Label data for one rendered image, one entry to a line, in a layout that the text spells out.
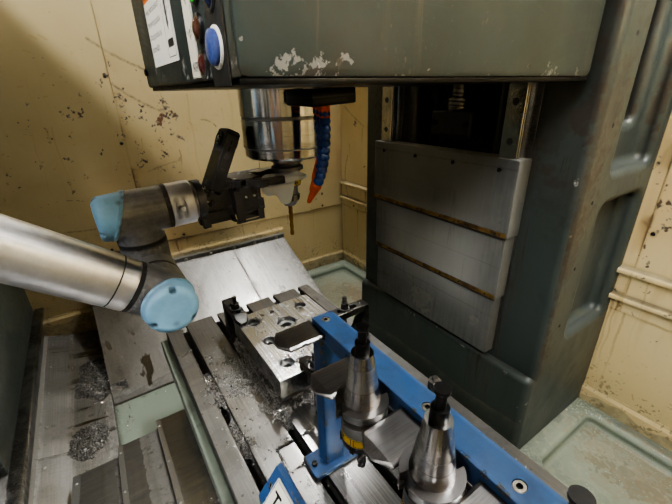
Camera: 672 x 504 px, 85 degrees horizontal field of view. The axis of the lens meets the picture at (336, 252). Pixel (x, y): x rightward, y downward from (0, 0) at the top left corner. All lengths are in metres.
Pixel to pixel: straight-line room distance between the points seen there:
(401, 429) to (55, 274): 0.44
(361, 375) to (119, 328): 1.32
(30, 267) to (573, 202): 0.90
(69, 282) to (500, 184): 0.81
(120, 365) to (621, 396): 1.63
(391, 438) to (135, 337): 1.29
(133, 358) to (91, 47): 1.10
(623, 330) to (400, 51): 1.09
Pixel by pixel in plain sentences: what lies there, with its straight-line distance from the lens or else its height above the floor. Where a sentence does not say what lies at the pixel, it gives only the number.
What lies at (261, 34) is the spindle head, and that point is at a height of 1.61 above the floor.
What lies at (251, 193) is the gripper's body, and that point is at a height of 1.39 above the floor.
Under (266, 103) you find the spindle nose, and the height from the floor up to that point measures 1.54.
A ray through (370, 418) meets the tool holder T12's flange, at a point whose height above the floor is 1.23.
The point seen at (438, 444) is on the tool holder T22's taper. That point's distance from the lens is 0.37.
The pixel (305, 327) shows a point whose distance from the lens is 0.60.
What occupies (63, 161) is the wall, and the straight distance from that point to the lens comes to 1.69.
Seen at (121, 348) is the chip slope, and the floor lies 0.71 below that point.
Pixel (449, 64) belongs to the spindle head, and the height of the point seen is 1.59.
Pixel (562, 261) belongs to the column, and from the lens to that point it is 0.94.
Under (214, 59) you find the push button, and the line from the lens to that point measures 0.38.
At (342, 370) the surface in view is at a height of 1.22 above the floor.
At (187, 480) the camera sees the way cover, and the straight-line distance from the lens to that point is 1.04.
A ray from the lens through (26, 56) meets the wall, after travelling 1.68.
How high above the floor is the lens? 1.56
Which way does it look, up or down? 24 degrees down
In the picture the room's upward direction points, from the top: 1 degrees counter-clockwise
